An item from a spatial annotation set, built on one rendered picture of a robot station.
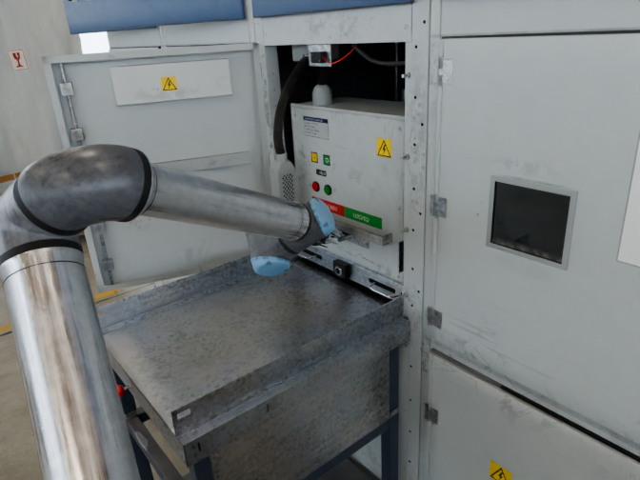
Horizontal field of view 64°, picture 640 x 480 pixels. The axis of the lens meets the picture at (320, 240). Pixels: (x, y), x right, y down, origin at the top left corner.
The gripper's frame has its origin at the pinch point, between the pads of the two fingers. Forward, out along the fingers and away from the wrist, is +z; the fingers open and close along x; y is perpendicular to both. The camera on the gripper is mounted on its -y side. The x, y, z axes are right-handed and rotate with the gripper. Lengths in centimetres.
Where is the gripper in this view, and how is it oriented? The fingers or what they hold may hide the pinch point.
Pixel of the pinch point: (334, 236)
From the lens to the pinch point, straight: 155.7
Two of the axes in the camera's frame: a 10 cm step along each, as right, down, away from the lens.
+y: 6.4, 2.7, -7.2
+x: 3.4, -9.4, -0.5
